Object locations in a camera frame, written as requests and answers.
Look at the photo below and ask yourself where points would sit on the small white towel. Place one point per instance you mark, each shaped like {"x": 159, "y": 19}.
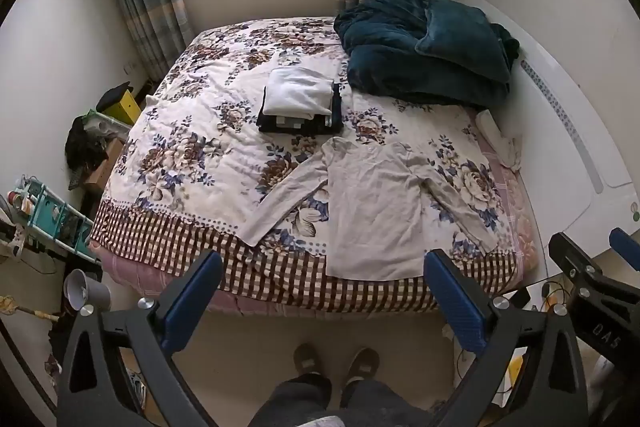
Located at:
{"x": 500, "y": 137}

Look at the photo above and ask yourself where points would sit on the floral plush bed blanket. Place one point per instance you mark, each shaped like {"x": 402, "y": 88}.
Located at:
{"x": 200, "y": 132}

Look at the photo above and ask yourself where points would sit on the beige long-sleeve shirt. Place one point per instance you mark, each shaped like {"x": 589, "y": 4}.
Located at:
{"x": 375, "y": 217}

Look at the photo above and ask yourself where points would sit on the cardboard box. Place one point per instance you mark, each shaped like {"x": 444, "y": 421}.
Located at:
{"x": 107, "y": 162}

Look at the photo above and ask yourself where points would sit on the person's dark trousers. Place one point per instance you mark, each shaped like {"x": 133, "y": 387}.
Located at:
{"x": 300, "y": 399}

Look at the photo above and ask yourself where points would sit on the grey cup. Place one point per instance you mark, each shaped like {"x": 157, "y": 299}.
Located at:
{"x": 87, "y": 291}

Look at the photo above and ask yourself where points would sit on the teal storage rack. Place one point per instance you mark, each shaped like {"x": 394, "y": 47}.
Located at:
{"x": 50, "y": 212}

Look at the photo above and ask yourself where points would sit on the folded white garment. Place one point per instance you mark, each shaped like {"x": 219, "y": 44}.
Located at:
{"x": 297, "y": 92}

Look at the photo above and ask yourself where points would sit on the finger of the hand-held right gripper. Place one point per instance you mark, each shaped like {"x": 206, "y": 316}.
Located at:
{"x": 626, "y": 246}
{"x": 570, "y": 254}

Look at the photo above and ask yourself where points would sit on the dark teal plush blanket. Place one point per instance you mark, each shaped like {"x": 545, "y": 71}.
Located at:
{"x": 390, "y": 57}

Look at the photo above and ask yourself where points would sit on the white bed headboard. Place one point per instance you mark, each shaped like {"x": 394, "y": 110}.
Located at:
{"x": 560, "y": 132}

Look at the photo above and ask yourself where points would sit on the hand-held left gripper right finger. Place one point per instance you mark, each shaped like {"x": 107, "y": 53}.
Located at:
{"x": 455, "y": 307}

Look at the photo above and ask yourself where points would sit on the black cap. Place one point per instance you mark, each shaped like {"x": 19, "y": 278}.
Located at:
{"x": 112, "y": 96}

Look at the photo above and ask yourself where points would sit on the grey slipper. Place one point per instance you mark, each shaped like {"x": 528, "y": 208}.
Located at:
{"x": 362, "y": 363}
{"x": 309, "y": 359}

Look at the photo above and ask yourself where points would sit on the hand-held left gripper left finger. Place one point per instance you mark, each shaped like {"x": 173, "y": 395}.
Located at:
{"x": 192, "y": 302}

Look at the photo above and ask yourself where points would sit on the black bag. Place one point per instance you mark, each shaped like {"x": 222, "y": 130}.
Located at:
{"x": 85, "y": 142}

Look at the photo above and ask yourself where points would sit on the yellow box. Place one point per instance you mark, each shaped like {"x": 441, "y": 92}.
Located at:
{"x": 127, "y": 109}

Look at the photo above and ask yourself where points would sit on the folded dark garments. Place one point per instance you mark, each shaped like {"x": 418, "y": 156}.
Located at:
{"x": 300, "y": 127}

